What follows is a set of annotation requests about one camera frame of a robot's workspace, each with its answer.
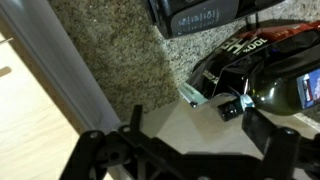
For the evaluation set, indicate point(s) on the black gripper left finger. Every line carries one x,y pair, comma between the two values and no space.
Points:
141,157

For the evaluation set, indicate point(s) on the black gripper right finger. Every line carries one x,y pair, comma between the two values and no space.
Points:
284,149

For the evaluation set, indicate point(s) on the black air fryer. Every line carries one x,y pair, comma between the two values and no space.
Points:
176,18

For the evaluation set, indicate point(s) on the lower wooden counter cabinet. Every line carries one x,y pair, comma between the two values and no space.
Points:
35,137

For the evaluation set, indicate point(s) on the dark green wine bottle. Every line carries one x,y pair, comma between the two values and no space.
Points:
280,94

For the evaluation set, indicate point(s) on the steel kitchen scissors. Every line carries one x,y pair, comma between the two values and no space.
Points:
191,95

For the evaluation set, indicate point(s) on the black red coffee bag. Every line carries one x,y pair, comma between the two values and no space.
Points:
225,68

